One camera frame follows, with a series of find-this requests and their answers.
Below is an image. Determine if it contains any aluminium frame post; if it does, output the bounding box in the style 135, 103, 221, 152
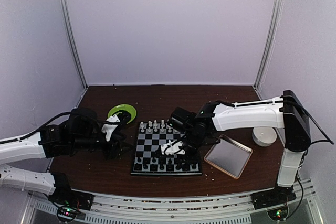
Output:
254, 0, 283, 91
60, 0, 88, 89

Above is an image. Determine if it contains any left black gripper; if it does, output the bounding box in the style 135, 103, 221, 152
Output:
71, 130, 133, 160

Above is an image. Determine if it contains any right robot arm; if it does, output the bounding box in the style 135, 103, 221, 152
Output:
168, 90, 311, 204

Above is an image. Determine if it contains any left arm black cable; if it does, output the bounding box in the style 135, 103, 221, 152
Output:
0, 111, 132, 143

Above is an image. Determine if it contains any black king piece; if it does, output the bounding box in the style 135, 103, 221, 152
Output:
166, 158, 174, 172

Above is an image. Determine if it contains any green plate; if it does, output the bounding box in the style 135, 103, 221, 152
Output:
108, 104, 137, 124

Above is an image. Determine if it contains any white bowl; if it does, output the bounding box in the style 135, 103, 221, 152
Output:
252, 127, 277, 147

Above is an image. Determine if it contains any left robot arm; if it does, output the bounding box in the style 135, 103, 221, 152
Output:
1, 108, 136, 205

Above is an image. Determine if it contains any right aluminium frame post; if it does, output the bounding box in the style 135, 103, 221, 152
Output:
254, 0, 283, 91

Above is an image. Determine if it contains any wooden metal tray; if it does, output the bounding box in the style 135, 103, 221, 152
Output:
204, 134, 253, 179

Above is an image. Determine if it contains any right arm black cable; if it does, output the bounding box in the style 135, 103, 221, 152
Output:
286, 98, 335, 209

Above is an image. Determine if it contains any front aluminium rail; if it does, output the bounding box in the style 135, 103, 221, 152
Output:
20, 178, 323, 224

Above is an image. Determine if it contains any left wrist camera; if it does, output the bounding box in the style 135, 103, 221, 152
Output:
101, 114, 121, 142

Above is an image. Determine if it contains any white rook piece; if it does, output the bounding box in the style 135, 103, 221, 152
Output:
140, 122, 145, 133

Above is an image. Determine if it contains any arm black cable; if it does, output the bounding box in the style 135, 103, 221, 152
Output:
286, 98, 335, 209
0, 111, 132, 143

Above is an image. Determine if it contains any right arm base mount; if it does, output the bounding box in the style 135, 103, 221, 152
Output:
251, 189, 297, 210

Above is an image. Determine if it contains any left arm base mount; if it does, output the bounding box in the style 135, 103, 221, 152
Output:
48, 190, 94, 210

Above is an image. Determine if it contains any black white chess board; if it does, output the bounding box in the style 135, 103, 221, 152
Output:
131, 120, 202, 176

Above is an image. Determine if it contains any left aluminium frame post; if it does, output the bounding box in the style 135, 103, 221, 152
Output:
60, 0, 88, 89

